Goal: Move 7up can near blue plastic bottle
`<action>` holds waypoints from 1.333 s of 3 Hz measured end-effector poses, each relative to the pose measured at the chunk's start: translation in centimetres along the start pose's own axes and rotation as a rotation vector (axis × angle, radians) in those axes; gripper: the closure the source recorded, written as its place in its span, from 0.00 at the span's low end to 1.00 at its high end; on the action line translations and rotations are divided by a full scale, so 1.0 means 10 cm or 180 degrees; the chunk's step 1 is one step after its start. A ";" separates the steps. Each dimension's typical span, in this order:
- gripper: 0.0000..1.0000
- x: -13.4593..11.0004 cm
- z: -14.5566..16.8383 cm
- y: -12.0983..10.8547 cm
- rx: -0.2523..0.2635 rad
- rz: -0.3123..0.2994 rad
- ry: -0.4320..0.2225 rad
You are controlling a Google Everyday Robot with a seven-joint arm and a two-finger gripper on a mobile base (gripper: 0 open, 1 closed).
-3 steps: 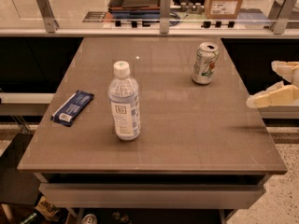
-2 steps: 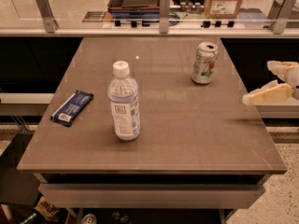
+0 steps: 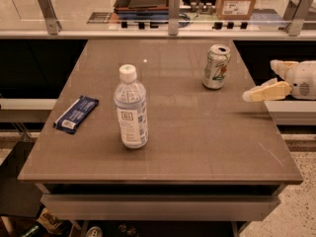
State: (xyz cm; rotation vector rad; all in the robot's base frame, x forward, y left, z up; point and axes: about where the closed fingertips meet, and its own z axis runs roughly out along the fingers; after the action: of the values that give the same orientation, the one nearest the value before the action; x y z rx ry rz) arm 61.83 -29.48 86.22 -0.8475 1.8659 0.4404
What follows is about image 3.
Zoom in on left metal bracket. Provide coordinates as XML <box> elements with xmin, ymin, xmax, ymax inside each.
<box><xmin>38</xmin><ymin>0</ymin><xmax>62</xmax><ymax>36</ymax></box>

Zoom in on metal bracket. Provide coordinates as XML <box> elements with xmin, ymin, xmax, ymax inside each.
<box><xmin>168</xmin><ymin>0</ymin><xmax>180</xmax><ymax>36</ymax></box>
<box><xmin>38</xmin><ymin>0</ymin><xmax>62</xmax><ymax>36</ymax></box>
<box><xmin>283</xmin><ymin>0</ymin><xmax>316</xmax><ymax>37</ymax></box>

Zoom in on clear blue-label plastic bottle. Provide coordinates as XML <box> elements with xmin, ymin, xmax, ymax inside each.
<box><xmin>114</xmin><ymin>64</ymin><xmax>148</xmax><ymax>149</ymax></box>

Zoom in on middle metal bracket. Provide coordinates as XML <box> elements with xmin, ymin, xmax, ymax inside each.
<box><xmin>168</xmin><ymin>0</ymin><xmax>180</xmax><ymax>36</ymax></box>

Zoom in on grey table drawer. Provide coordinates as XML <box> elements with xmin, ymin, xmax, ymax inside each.
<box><xmin>41</xmin><ymin>195</ymin><xmax>279</xmax><ymax>221</ymax></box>

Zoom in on dark tray stack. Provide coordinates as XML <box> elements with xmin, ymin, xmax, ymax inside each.
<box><xmin>114</xmin><ymin>0</ymin><xmax>169</xmax><ymax>21</ymax></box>

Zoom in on cardboard box with label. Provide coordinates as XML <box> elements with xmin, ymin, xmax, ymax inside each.
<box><xmin>215</xmin><ymin>0</ymin><xmax>256</xmax><ymax>20</ymax></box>

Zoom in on green glass bottle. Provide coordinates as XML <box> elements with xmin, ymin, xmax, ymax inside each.
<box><xmin>19</xmin><ymin>224</ymin><xmax>46</xmax><ymax>237</ymax></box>

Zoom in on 7up soda can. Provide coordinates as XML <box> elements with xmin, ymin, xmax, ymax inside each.
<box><xmin>202</xmin><ymin>44</ymin><xmax>231</xmax><ymax>90</ymax></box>

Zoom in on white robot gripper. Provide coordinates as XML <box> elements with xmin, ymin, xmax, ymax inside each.
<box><xmin>242</xmin><ymin>59</ymin><xmax>316</xmax><ymax>102</ymax></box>

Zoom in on blue snack bar wrapper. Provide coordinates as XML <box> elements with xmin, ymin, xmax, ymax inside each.
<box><xmin>53</xmin><ymin>95</ymin><xmax>99</xmax><ymax>134</ymax></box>

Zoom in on right metal bracket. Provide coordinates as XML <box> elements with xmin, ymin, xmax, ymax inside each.
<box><xmin>283</xmin><ymin>0</ymin><xmax>316</xmax><ymax>37</ymax></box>

